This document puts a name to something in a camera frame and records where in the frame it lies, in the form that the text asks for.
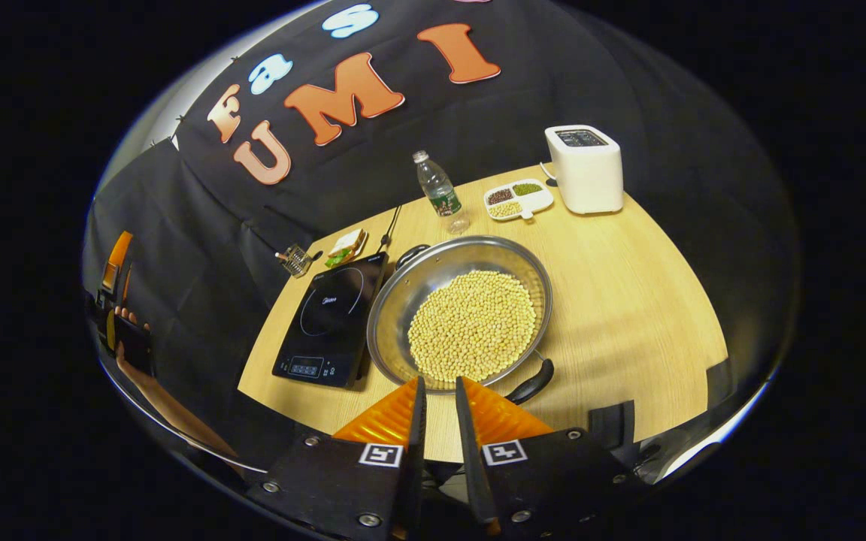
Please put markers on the pile of yellow soybeans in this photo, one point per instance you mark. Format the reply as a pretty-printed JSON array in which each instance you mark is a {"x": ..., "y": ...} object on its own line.
[{"x": 474, "y": 327}]

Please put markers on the black induction cooktop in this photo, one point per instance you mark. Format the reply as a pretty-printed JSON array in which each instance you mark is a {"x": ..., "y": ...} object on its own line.
[{"x": 328, "y": 323}]

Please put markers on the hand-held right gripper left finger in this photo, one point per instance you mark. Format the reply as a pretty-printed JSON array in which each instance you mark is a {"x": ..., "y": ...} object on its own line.
[{"x": 419, "y": 451}]

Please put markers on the toy sandwich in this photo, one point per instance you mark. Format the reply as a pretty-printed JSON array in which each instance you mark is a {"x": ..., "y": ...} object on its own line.
[{"x": 348, "y": 246}]

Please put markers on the white toaster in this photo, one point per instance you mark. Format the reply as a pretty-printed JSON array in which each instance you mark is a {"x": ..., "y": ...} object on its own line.
[{"x": 587, "y": 176}]

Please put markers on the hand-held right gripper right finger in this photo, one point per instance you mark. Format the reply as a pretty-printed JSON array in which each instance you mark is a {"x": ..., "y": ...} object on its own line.
[{"x": 469, "y": 466}]

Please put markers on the clear plastic water bottle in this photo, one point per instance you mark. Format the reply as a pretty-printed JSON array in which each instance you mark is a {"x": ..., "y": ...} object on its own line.
[{"x": 439, "y": 191}]

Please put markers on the black backdrop cloth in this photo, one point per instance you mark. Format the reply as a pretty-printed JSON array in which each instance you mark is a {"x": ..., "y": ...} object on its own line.
[{"x": 523, "y": 90}]

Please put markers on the white divided dish of beans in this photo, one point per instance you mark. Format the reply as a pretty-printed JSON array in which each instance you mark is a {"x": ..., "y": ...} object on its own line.
[{"x": 538, "y": 203}]

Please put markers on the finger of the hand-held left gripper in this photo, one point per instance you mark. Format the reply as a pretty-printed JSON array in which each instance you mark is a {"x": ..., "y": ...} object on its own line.
[{"x": 117, "y": 263}]

